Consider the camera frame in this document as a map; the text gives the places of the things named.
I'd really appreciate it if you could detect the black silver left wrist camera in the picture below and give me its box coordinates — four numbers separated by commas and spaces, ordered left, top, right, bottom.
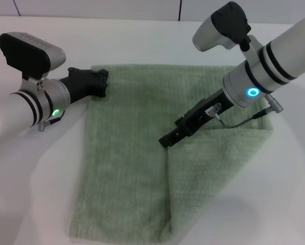
0, 32, 67, 80

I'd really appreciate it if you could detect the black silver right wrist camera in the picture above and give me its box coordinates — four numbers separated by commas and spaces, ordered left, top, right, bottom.
191, 1, 261, 60

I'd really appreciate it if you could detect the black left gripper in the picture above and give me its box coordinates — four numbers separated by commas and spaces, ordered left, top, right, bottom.
59, 66, 110, 104

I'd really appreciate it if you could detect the right arm connector cable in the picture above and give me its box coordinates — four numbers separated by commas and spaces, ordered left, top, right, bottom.
208, 93, 284, 129

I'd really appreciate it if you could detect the arm connector cable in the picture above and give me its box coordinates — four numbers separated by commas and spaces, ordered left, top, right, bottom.
37, 109, 66, 132
208, 93, 284, 129

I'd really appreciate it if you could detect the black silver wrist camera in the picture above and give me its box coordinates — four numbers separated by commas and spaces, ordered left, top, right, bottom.
191, 1, 261, 60
0, 32, 67, 80

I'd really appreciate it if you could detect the green terry towel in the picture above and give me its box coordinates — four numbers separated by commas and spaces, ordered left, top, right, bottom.
68, 63, 273, 242

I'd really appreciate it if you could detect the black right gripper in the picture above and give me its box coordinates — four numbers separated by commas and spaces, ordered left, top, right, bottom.
158, 89, 235, 149

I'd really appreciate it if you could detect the left arm connector cable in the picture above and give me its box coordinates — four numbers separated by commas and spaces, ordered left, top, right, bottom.
37, 109, 66, 132

